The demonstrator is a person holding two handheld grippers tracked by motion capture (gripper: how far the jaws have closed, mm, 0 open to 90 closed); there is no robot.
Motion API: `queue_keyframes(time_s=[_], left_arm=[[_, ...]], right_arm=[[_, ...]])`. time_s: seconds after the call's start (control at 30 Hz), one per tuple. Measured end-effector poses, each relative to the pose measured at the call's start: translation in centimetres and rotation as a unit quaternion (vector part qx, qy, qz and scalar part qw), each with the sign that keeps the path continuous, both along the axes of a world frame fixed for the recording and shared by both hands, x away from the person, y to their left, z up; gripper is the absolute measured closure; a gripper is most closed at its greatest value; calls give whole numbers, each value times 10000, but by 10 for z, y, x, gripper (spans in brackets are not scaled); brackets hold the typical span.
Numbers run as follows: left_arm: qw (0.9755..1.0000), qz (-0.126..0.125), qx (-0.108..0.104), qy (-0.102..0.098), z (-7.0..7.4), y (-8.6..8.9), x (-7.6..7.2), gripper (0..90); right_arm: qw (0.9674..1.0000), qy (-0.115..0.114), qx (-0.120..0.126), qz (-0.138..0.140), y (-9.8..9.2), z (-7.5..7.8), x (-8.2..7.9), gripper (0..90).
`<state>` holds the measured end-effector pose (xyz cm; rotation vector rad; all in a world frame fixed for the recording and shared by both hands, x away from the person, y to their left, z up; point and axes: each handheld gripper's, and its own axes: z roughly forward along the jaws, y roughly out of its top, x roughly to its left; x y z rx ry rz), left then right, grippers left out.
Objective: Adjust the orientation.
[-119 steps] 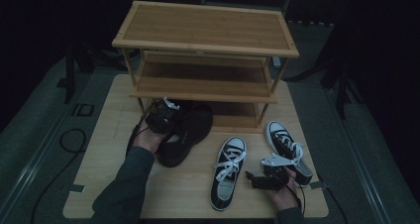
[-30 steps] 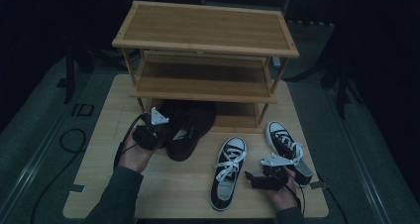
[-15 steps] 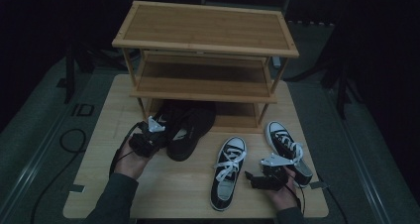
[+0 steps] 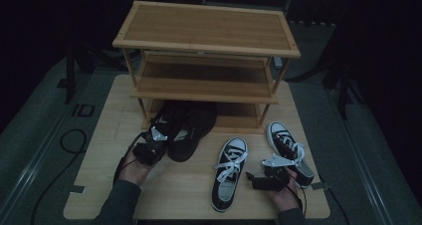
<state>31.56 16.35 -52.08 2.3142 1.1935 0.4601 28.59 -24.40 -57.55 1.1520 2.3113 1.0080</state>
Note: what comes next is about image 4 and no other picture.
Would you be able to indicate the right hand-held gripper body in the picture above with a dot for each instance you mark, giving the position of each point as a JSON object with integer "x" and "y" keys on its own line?
{"x": 276, "y": 178}

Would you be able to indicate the wooden three-tier shoe rack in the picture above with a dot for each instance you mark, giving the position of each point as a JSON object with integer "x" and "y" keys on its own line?
{"x": 205, "y": 32}

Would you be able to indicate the person's left hand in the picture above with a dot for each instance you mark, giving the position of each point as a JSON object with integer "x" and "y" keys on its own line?
{"x": 132, "y": 173}

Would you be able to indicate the black leather shoe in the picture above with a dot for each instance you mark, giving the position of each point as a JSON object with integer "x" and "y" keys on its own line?
{"x": 169, "y": 113}
{"x": 195, "y": 128}

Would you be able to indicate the grey tape piece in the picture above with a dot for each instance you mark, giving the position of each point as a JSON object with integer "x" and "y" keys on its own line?
{"x": 320, "y": 185}

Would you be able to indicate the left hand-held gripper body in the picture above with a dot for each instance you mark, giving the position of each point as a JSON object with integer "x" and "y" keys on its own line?
{"x": 151, "y": 150}

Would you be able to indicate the black metal stand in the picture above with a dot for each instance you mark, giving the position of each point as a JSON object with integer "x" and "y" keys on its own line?
{"x": 69, "y": 75}
{"x": 343, "y": 85}

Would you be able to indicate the person's right hand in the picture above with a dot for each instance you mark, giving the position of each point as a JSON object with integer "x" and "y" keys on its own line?
{"x": 284, "y": 198}

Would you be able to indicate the small white object behind rack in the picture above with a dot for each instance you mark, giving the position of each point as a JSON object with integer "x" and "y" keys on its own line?
{"x": 278, "y": 63}

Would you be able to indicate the black canvas sneaker white laces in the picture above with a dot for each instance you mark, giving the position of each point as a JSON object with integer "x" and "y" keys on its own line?
{"x": 282, "y": 137}
{"x": 229, "y": 175}

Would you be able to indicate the black floor tape mark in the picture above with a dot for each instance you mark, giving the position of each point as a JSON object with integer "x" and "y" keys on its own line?
{"x": 84, "y": 110}

